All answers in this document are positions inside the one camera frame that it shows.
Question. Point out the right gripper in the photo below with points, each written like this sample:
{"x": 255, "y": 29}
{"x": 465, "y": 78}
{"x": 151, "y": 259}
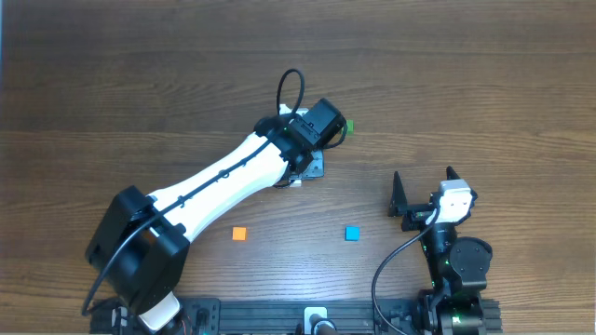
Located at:
{"x": 416, "y": 219}

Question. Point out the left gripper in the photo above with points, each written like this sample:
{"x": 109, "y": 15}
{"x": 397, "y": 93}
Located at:
{"x": 315, "y": 166}

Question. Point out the green cube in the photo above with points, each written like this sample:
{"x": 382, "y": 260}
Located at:
{"x": 350, "y": 126}

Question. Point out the orange cube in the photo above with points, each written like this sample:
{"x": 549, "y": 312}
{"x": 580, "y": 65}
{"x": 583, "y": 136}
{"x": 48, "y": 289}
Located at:
{"x": 239, "y": 233}

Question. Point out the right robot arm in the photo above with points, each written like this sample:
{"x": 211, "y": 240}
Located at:
{"x": 465, "y": 265}

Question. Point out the white cube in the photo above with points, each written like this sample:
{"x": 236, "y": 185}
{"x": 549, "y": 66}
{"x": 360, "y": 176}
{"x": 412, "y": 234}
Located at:
{"x": 296, "y": 183}

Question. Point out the blue cube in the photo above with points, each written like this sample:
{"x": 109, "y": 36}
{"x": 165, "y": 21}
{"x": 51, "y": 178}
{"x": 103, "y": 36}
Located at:
{"x": 352, "y": 233}

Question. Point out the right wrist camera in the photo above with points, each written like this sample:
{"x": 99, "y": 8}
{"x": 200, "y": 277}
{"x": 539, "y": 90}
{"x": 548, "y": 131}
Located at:
{"x": 454, "y": 200}

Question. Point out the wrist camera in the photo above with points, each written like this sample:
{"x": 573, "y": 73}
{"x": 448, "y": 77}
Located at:
{"x": 302, "y": 111}
{"x": 454, "y": 200}

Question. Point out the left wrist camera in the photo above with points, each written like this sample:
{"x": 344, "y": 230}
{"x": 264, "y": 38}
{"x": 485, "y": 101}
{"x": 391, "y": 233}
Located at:
{"x": 302, "y": 111}

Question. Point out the mounting rail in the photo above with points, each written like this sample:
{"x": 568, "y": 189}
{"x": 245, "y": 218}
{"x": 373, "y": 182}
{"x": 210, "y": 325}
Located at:
{"x": 270, "y": 316}

